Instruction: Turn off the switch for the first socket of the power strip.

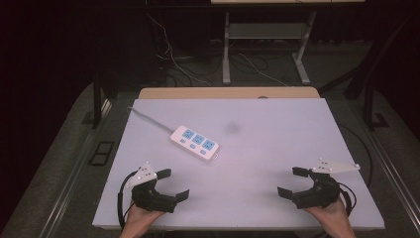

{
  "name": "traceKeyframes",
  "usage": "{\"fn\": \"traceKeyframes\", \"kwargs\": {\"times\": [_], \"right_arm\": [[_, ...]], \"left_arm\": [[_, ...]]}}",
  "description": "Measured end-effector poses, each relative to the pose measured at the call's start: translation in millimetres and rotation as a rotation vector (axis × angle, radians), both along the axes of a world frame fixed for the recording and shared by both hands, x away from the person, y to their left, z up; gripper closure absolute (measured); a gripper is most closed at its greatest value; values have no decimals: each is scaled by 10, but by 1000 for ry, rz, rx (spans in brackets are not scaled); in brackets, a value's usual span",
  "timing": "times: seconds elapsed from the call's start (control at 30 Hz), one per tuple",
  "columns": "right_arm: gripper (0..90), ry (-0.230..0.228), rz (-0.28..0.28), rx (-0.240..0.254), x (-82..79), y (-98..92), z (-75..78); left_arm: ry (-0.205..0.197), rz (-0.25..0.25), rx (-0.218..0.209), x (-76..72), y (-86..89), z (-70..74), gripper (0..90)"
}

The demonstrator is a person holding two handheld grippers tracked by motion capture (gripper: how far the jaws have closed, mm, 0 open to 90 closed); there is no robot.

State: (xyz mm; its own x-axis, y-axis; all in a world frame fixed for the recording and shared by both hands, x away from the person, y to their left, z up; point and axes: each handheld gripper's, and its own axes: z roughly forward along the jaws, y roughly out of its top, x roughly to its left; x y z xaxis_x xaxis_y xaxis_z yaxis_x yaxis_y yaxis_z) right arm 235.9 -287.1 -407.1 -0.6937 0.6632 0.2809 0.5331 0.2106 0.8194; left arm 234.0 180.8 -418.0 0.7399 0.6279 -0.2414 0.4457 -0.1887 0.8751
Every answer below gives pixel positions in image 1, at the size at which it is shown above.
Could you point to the black stand leg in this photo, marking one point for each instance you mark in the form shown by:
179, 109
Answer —
96, 105
369, 105

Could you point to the person's right hand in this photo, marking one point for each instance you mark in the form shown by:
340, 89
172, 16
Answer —
333, 221

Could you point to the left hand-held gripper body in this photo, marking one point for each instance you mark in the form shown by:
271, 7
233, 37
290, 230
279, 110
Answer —
150, 198

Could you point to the person's left hand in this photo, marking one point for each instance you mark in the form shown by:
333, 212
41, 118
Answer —
138, 223

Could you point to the grey metal desk frame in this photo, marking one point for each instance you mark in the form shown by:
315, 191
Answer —
264, 31

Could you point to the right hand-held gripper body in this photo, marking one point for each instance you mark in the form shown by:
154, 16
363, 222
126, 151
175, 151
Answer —
322, 195

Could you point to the aluminium floor rail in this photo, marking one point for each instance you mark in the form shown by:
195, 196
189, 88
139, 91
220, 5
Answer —
389, 165
79, 162

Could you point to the black floor socket frame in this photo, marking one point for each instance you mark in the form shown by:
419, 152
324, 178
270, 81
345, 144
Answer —
101, 153

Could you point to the white power strip blue sockets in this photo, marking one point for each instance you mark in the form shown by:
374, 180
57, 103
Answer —
194, 142

